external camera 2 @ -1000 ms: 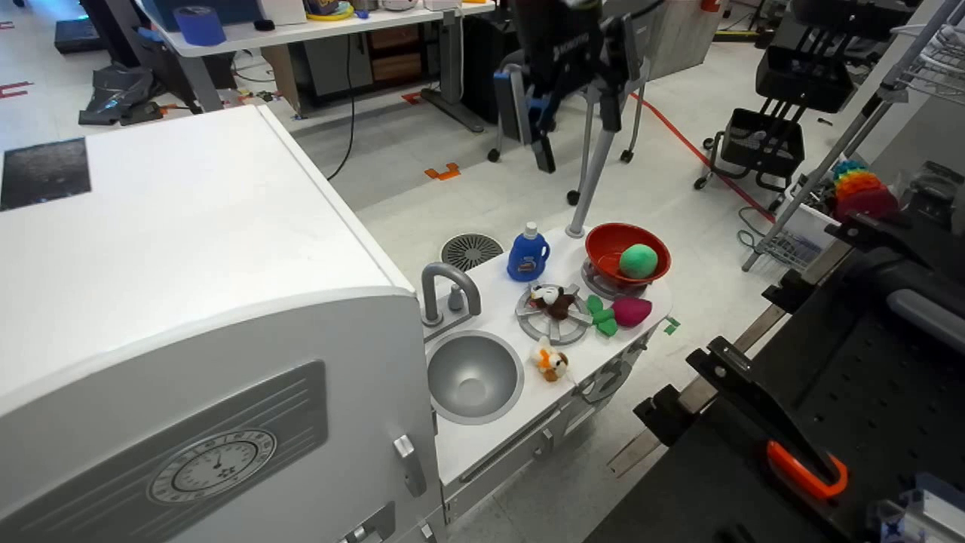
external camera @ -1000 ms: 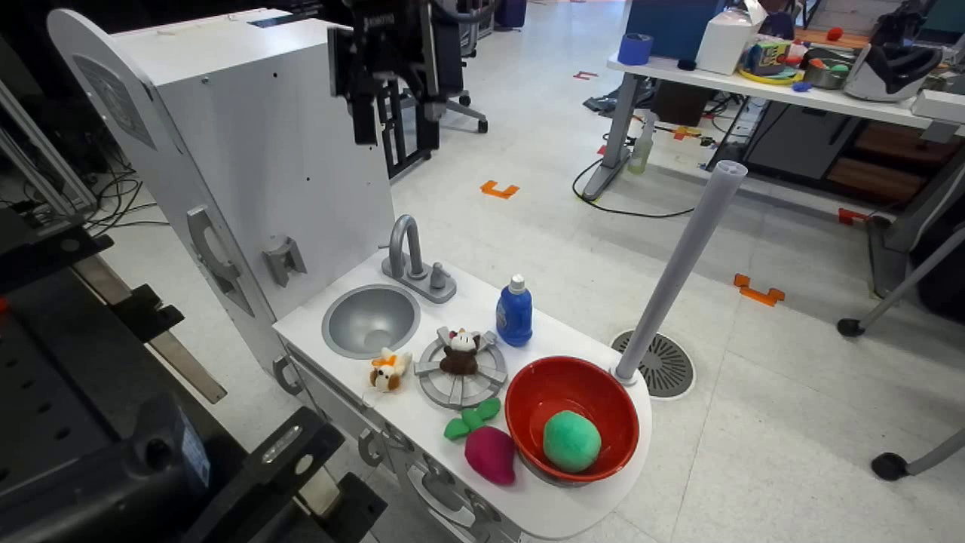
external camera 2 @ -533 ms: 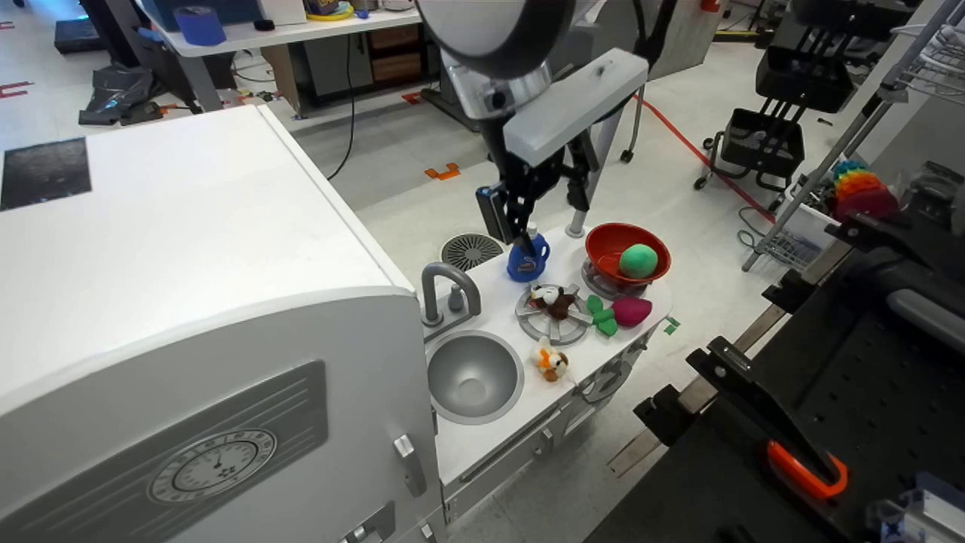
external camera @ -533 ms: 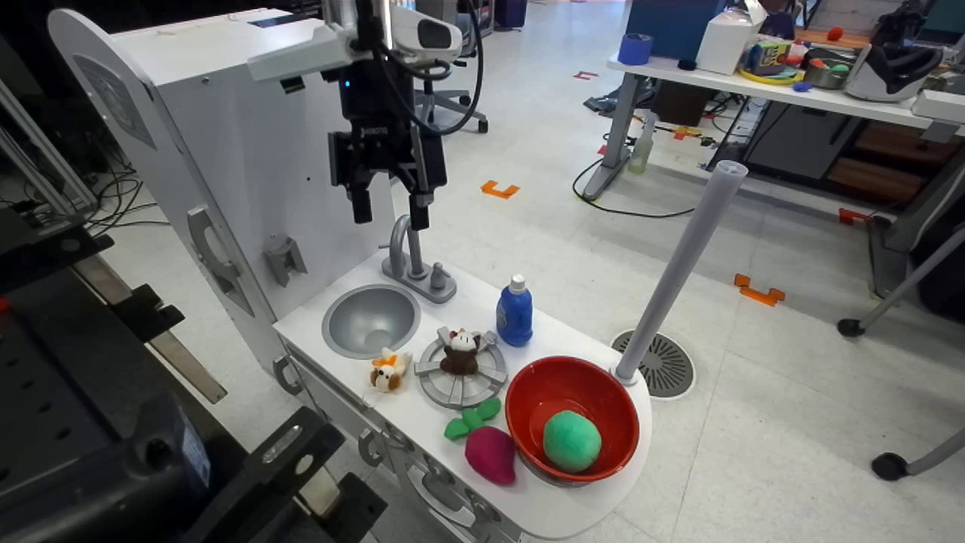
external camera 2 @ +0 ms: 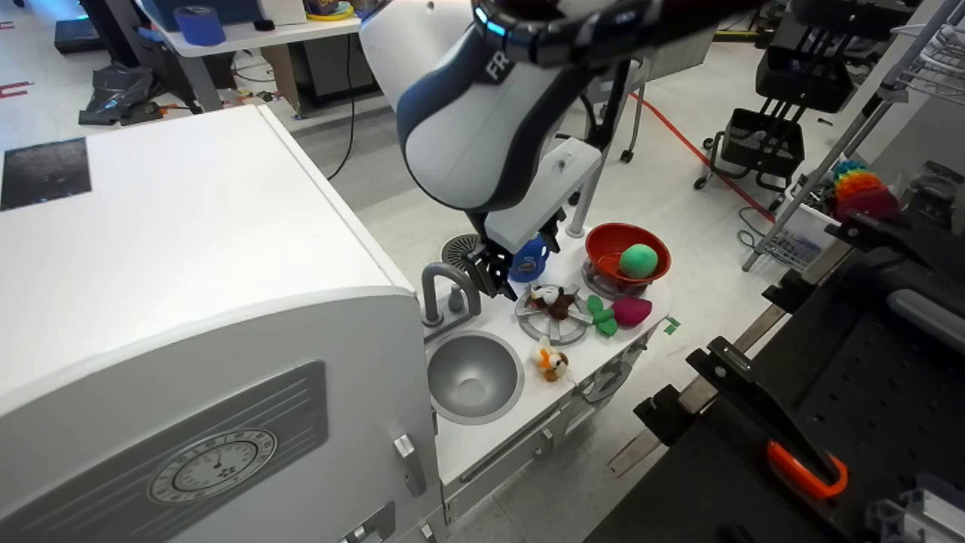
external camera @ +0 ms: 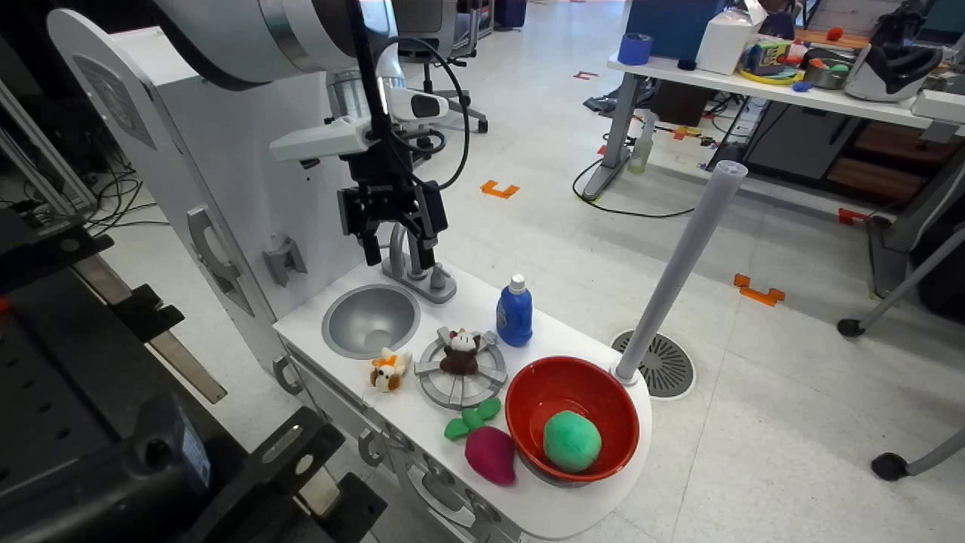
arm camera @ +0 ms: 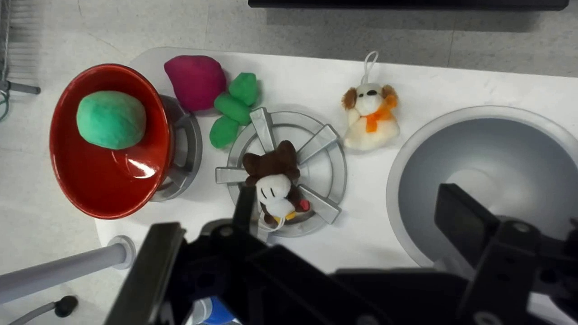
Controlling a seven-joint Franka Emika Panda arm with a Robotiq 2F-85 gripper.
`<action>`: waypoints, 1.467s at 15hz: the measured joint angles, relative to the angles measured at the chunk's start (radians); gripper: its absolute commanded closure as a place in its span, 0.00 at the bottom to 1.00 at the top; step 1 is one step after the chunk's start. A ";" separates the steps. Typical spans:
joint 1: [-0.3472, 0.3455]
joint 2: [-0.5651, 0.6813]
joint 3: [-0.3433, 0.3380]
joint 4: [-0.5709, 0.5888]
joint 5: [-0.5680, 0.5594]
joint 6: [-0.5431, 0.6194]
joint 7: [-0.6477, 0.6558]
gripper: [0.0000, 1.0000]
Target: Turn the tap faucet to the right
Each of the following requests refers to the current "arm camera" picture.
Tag white toy kitchen counter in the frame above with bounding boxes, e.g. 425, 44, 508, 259
94, 44, 578, 285

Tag grey toy stove burner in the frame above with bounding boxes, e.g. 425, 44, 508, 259
148, 93, 204, 201
213, 104, 350, 238

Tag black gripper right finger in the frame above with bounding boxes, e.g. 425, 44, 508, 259
434, 182, 502, 266

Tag green plush ball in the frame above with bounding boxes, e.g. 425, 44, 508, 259
74, 88, 148, 151

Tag white dog plush toy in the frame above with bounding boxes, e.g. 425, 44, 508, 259
340, 48, 401, 153

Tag brown mouse plush toy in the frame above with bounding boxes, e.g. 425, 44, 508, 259
240, 138, 314, 234

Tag grey metal bowl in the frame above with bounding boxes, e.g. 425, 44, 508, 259
385, 102, 578, 270

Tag magenta plush vegetable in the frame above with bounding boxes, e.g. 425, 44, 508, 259
163, 53, 229, 115

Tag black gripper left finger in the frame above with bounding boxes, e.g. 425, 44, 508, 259
231, 183, 260, 238

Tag green plush leaves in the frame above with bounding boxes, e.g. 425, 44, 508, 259
208, 70, 264, 151

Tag grey rod with black tip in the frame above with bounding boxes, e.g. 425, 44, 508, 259
7, 292, 81, 325

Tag grey metal pole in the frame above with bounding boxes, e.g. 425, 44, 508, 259
0, 234, 137, 306

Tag red bowl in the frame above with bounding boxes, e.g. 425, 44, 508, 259
47, 61, 173, 221

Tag grey toy kitchen back panel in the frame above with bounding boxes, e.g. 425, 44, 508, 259
0, 0, 578, 79

